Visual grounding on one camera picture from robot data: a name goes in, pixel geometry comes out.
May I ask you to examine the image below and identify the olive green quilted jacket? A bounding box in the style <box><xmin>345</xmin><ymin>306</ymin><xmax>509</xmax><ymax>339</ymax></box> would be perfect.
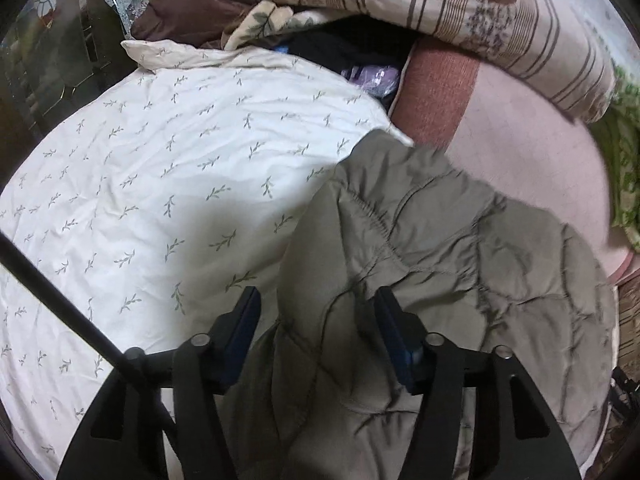
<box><xmin>219</xmin><ymin>130</ymin><xmax>617</xmax><ymax>479</ymax></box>

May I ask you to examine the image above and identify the white leaf-print duvet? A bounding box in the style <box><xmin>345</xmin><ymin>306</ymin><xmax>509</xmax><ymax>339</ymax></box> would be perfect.
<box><xmin>0</xmin><ymin>39</ymin><xmax>414</xmax><ymax>480</ymax></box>

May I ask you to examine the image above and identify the pink blanket with red band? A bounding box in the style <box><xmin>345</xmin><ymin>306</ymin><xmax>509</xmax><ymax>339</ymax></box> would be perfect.
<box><xmin>390</xmin><ymin>37</ymin><xmax>639</xmax><ymax>285</ymax></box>

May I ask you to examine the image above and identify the purple plastic bag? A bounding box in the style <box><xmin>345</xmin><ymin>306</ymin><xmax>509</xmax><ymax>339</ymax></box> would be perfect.
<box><xmin>341</xmin><ymin>65</ymin><xmax>400</xmax><ymax>99</ymax></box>

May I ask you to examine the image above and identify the green patterned cloth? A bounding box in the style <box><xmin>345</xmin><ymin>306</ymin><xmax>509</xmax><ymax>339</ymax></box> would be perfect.
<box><xmin>589</xmin><ymin>65</ymin><xmax>639</xmax><ymax>252</ymax></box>

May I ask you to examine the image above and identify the black garment pile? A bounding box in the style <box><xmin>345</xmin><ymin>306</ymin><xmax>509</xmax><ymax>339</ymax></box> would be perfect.
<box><xmin>274</xmin><ymin>14</ymin><xmax>419</xmax><ymax>110</ymax></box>

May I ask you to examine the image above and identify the cream leaf-print pillow corner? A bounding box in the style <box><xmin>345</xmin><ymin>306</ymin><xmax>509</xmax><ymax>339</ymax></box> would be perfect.
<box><xmin>220</xmin><ymin>0</ymin><xmax>334</xmax><ymax>51</ymax></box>

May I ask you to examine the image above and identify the striped floral beige pillow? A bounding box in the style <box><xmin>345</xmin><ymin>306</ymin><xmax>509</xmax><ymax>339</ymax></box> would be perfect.
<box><xmin>232</xmin><ymin>0</ymin><xmax>615</xmax><ymax>122</ymax></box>

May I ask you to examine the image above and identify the brown cloth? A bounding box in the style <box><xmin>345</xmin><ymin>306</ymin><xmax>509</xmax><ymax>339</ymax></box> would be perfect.
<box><xmin>130</xmin><ymin>0</ymin><xmax>250</xmax><ymax>49</ymax></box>

